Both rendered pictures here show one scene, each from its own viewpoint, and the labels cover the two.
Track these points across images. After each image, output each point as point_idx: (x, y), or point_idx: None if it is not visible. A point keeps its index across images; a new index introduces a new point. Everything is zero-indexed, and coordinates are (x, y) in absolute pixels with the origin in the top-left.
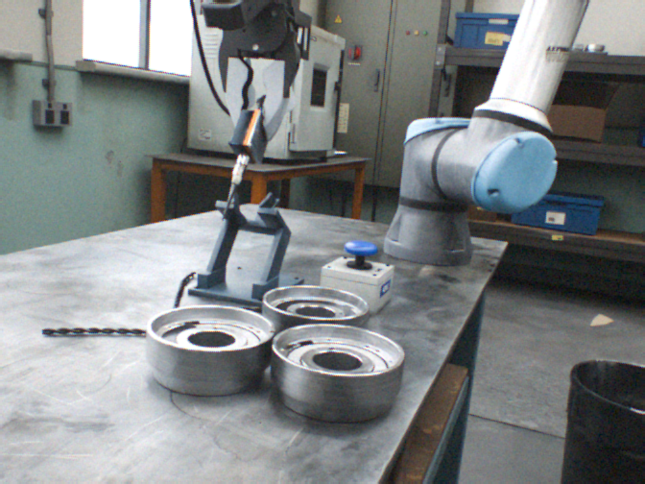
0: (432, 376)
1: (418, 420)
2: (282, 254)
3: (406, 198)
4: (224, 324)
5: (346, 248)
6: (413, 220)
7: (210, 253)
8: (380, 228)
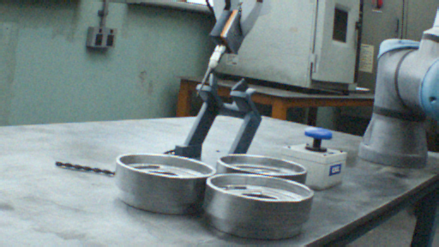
0: (343, 225)
1: None
2: (251, 135)
3: (377, 106)
4: (179, 171)
5: (304, 131)
6: (381, 126)
7: None
8: None
